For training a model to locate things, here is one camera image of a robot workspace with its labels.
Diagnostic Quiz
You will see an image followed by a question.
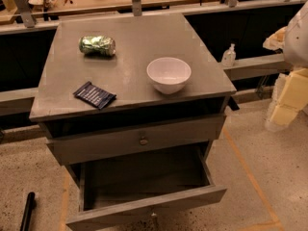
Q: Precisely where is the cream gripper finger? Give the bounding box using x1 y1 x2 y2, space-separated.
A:
265 68 308 132

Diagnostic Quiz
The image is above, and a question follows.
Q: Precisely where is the crushed green can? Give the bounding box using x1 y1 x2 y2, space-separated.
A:
79 36 116 57

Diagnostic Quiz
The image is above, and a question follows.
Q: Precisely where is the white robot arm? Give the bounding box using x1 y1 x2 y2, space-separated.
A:
263 2 308 132

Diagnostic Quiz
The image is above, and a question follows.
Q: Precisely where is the grey drawer cabinet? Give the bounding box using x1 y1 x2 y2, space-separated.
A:
29 13 238 231

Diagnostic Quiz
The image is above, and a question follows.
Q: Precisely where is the grey top drawer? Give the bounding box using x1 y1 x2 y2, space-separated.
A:
47 114 225 166

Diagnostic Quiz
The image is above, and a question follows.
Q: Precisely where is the grey open middle drawer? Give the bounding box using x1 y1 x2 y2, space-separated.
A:
66 141 226 231

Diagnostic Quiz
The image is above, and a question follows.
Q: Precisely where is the clear sanitizer bottle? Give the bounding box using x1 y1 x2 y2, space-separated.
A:
221 43 236 67

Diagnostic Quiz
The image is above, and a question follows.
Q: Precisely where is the white bowl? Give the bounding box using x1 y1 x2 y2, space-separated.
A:
146 57 192 94

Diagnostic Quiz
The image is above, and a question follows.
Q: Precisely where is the dark blue snack packet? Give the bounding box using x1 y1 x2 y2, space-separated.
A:
73 81 116 110

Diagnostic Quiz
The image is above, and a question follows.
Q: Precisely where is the grey metal railing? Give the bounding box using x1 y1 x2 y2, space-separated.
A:
0 0 307 116

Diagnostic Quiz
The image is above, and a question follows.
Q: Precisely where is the black cylindrical bar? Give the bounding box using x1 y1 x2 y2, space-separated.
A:
19 192 36 231

